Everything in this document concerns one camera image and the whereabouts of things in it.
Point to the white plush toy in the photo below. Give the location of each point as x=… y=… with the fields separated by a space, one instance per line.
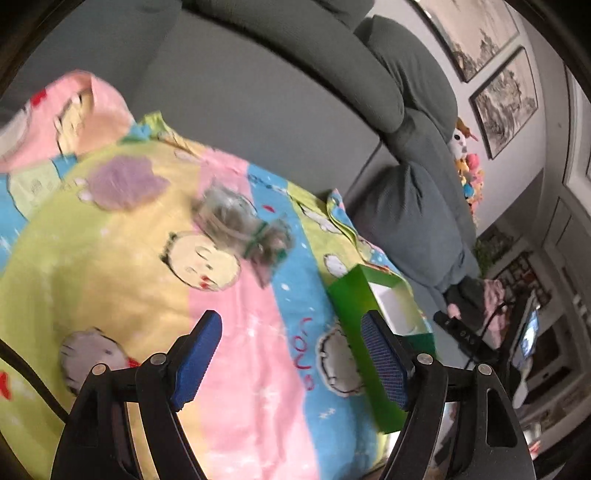
x=461 y=138

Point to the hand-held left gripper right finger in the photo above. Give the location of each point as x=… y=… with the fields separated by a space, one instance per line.
x=385 y=360

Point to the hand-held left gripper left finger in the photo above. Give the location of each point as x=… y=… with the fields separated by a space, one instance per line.
x=198 y=360

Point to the grey sofa back cushion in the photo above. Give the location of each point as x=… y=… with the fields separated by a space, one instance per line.
x=415 y=69
x=323 y=60

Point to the grey sofa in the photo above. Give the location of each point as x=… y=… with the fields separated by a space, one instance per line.
x=254 y=101

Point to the black framed landscape picture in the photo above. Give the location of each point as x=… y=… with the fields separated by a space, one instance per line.
x=505 y=101
x=471 y=32

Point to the pink cloth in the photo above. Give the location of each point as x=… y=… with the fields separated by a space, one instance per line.
x=494 y=300

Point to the colourful plush toys pile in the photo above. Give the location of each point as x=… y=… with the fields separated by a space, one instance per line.
x=471 y=180

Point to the green cardboard box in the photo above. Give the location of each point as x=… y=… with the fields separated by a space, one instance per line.
x=360 y=323

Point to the clear bag with green strip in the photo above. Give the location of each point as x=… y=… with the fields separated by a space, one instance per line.
x=226 y=214

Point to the grey textured throw cushion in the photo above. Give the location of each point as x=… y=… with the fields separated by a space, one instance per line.
x=415 y=221

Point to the cartoon printed blanket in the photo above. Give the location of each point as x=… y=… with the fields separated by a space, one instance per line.
x=231 y=323

